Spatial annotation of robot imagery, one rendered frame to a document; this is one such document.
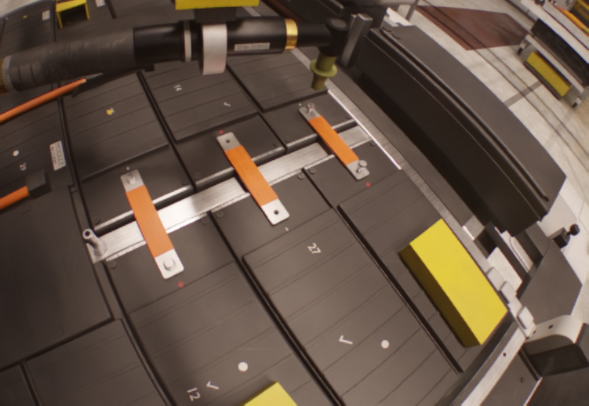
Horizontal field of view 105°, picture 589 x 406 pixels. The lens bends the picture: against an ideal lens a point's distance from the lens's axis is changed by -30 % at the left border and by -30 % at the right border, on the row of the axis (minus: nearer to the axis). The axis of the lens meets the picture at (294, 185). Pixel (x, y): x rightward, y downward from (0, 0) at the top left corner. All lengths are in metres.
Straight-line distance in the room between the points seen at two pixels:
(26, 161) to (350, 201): 0.47
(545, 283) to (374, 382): 0.56
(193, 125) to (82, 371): 0.35
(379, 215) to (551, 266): 0.57
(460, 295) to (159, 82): 0.53
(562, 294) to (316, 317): 0.68
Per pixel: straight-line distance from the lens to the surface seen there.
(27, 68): 0.39
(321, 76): 0.45
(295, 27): 0.39
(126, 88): 0.55
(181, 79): 0.55
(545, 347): 0.69
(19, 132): 0.57
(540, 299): 0.81
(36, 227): 0.43
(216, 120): 0.47
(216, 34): 0.34
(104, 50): 0.36
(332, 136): 0.49
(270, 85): 0.54
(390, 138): 0.56
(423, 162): 0.56
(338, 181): 0.45
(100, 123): 0.50
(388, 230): 0.43
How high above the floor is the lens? 1.35
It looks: 55 degrees down
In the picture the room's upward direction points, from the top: 20 degrees clockwise
